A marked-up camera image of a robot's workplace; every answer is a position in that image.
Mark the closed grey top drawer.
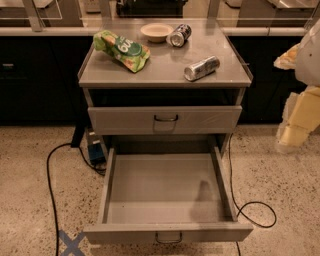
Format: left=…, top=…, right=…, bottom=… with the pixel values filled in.
left=88, top=106, right=242, bottom=135

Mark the black drawer handle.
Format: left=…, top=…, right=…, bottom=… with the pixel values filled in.
left=154, top=115, right=179, bottom=122
left=155, top=232, right=183, bottom=244

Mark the black power cable left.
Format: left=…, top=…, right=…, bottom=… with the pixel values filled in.
left=45, top=142, right=107, bottom=256

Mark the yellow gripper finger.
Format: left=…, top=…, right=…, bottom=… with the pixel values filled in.
left=273, top=44, right=299, bottom=70

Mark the green chips bag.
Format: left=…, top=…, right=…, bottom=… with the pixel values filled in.
left=93, top=30, right=151, bottom=73

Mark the black top drawer handle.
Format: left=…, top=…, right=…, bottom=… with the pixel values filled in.
left=154, top=115, right=179, bottom=122

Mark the blue power box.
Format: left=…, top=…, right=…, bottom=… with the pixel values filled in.
left=86, top=128, right=106, bottom=165

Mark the open grey middle drawer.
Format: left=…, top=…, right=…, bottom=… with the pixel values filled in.
left=84, top=148, right=253, bottom=244

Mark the grey drawer cabinet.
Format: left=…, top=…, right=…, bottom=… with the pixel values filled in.
left=79, top=19, right=251, bottom=153

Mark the blue tape cross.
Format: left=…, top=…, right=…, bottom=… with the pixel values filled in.
left=59, top=230, right=85, bottom=256

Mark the black cable right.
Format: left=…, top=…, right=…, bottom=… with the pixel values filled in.
left=227, top=133, right=278, bottom=256

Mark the silver redbull can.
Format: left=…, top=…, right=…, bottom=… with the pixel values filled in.
left=184, top=56, right=220, bottom=81

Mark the black middle drawer handle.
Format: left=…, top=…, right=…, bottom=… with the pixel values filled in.
left=155, top=232, right=183, bottom=244

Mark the dark background counter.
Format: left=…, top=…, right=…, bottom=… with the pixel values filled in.
left=0, top=36, right=306, bottom=126

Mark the beige bowl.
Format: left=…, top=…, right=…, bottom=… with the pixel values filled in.
left=140, top=23, right=173, bottom=43

